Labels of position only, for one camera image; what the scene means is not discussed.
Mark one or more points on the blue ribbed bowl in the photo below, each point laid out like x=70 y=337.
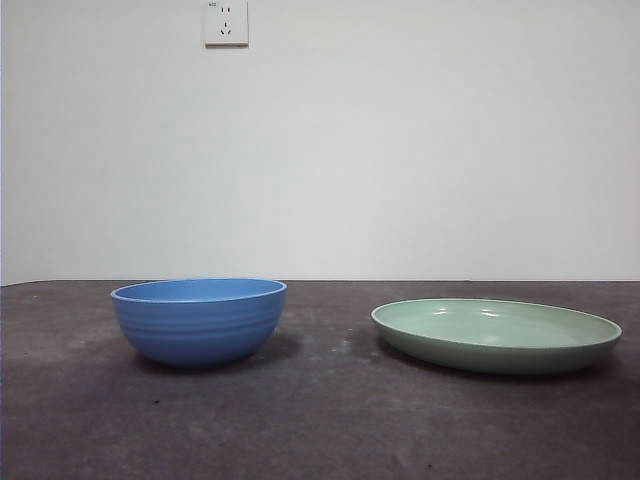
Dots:
x=200 y=330

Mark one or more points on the green shallow plate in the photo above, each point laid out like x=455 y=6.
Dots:
x=495 y=350

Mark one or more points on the white wall socket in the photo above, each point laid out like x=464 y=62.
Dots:
x=226 y=30

